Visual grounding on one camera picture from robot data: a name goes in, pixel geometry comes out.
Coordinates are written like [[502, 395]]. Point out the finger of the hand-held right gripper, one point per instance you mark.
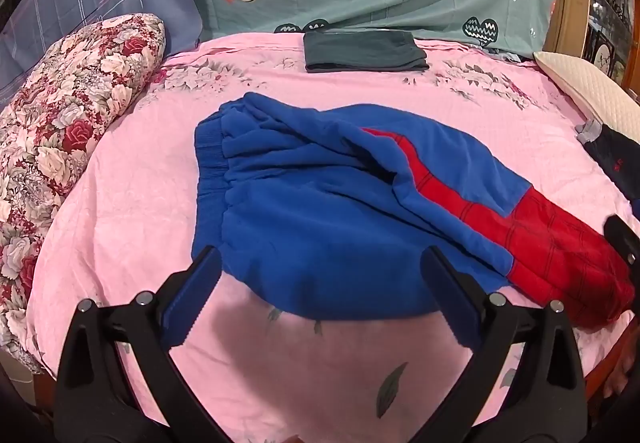
[[622, 238]]

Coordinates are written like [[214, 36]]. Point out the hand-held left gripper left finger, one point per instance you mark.
[[192, 295]]

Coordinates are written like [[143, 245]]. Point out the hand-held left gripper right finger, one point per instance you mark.
[[450, 295]]

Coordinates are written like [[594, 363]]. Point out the blue and red pants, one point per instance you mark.
[[325, 223]]

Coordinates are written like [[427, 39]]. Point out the navy garment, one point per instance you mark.
[[617, 158]]

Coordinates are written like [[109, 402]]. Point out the pink floral bed sheet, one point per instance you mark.
[[150, 223]]

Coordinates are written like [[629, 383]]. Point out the cream quilted pillow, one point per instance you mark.
[[595, 88]]

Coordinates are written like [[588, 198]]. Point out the red floral quilt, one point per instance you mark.
[[65, 123]]

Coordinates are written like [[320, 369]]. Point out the display shelf with ornaments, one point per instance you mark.
[[612, 3]]

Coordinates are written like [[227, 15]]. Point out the dark folded garment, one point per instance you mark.
[[360, 50]]

